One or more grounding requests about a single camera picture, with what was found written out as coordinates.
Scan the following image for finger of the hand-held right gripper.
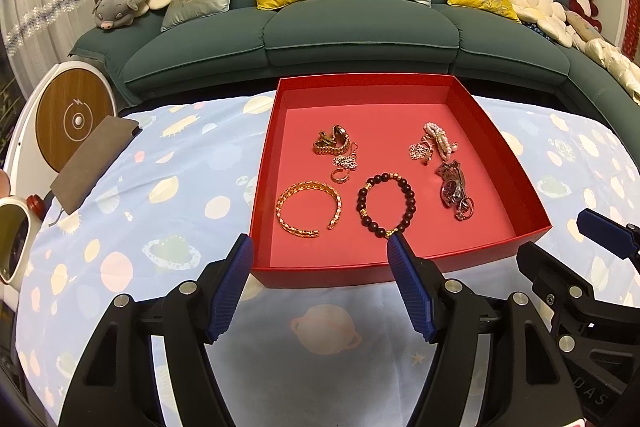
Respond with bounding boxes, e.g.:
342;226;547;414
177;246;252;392
516;243;640;353
576;208;640;268

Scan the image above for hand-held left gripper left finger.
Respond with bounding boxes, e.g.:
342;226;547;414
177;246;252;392
59;233;255;427

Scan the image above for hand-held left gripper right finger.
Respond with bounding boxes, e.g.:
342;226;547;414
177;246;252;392
386;234;583;427

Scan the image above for red cardboard box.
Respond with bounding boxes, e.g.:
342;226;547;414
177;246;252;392
250;74;552;290

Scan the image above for dark bead bracelet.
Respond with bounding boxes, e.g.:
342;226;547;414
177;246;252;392
356;173;417;239

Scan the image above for silver wristwatch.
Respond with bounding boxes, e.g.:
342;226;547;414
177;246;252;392
434;159;476;222

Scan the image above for gold leaf bangle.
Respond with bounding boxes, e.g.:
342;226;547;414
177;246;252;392
276;179;345;239

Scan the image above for silver flower necklace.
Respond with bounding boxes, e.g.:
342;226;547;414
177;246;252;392
407;134;441;166

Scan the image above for silver snowflake chain earring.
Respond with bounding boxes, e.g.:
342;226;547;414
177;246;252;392
332;142;362;172

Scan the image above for cream satin pillow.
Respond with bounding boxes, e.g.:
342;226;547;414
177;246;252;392
595;37;640;104

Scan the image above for white round-eared mirror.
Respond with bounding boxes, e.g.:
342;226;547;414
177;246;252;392
0;196;45;285

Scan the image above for white flower-shaped cushion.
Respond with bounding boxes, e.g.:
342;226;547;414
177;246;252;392
505;0;576;48

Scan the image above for white device with wooden disc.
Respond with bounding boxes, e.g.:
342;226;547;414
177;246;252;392
10;59;118;188

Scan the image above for dark green sofa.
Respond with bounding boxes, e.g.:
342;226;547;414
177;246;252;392
67;0;640;142

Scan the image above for white sheer curtain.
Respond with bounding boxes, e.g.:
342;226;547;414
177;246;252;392
0;0;96;108

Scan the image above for pink pearl bracelet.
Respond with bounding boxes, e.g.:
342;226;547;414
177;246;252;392
422;122;458;158

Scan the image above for gold chain bracelet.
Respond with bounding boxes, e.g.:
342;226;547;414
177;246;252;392
313;124;351;156

